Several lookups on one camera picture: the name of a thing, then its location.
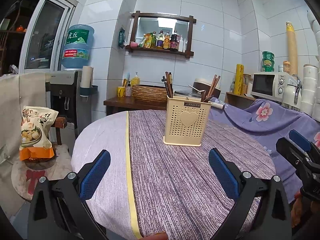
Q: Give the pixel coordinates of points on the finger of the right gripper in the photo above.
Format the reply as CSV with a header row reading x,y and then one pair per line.
x,y
304,157
298,139

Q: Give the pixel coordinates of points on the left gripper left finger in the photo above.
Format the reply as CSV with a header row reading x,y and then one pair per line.
x,y
58,208

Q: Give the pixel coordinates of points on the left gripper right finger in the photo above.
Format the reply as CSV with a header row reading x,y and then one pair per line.
x,y
272,218

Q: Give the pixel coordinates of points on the brown chopstick group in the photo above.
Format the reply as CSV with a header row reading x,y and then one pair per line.
x,y
216,92
211,88

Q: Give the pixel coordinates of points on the dark wooden spoon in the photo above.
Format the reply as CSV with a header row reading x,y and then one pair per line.
x,y
203,95

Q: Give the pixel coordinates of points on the reddish brown chopstick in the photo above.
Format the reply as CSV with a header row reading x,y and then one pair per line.
x,y
169,85

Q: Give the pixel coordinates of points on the black chopstick gold band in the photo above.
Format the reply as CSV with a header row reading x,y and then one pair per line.
x,y
171,83

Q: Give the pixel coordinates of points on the brown wooden chopstick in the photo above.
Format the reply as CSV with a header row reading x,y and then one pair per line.
x,y
166,76

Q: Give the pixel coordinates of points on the purple floral cloth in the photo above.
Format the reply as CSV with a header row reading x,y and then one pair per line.
x,y
266,121

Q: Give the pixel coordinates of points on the white kettle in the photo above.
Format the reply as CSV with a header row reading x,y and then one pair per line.
x,y
292,97

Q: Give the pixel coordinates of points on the round stool with bow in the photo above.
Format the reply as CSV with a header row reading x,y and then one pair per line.
x,y
25,174

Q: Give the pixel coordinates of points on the white microwave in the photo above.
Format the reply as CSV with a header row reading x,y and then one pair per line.
x,y
271,85

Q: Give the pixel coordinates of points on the tall stack paper cups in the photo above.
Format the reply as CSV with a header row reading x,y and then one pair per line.
x,y
292,48

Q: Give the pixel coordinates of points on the yellow roll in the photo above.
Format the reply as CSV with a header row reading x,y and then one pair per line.
x,y
238,79

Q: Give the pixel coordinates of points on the green instant noodle cups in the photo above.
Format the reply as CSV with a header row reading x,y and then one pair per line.
x,y
268,61

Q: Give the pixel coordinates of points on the snack bag orange bottom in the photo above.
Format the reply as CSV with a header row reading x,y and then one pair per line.
x,y
35,125

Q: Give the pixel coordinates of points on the purple striped tablecloth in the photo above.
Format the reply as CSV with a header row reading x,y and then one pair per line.
x,y
152,187

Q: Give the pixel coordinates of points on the brown rice cooker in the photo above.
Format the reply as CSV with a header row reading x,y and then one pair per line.
x,y
202,84

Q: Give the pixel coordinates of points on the beige plastic utensil holder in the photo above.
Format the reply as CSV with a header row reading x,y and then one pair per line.
x,y
186,121

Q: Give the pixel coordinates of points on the dark wooden sink table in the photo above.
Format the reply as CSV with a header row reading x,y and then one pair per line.
x,y
116,104

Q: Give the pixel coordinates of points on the white frying pan with lid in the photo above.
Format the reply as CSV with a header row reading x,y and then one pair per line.
x,y
215,102

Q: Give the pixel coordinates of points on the water dispenser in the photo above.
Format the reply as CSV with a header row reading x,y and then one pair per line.
x,y
70,99

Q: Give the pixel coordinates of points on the beige hanging cloth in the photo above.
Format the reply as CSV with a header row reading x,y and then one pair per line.
x,y
17,91

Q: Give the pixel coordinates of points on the yellow mug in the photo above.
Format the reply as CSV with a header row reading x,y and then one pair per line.
x,y
121,91

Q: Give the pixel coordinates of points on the woven basin sink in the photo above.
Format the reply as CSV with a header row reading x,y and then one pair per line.
x,y
149,94

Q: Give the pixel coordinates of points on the yellow soap bottle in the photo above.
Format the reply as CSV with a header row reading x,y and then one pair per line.
x,y
135,80

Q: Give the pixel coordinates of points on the blue water jug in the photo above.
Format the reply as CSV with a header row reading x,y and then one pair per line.
x,y
77,48

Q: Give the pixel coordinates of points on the dark soy sauce bottle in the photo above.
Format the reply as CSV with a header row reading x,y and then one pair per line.
x,y
174,41

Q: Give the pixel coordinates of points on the wooden framed mirror shelf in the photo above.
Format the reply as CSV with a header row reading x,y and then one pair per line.
x,y
152,32

